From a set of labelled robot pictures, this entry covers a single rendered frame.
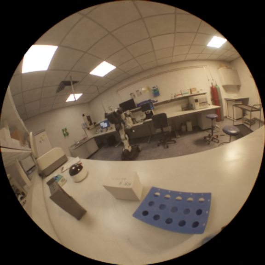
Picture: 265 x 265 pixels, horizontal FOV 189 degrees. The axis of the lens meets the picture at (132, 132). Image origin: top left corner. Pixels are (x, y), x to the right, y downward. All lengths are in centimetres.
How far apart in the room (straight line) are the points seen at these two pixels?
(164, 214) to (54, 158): 137
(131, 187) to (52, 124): 392
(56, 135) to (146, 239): 393
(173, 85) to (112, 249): 363
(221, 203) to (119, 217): 37
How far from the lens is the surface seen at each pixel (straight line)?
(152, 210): 26
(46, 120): 404
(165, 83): 341
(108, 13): 158
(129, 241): 34
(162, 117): 201
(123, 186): 29
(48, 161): 139
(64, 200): 41
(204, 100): 294
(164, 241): 32
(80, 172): 66
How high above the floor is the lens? 122
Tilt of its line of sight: 15 degrees down
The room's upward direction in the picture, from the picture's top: 19 degrees counter-clockwise
